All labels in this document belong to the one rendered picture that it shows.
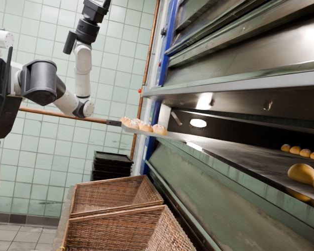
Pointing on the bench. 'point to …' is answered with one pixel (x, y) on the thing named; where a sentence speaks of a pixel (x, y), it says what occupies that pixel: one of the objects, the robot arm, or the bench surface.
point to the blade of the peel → (152, 133)
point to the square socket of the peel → (113, 122)
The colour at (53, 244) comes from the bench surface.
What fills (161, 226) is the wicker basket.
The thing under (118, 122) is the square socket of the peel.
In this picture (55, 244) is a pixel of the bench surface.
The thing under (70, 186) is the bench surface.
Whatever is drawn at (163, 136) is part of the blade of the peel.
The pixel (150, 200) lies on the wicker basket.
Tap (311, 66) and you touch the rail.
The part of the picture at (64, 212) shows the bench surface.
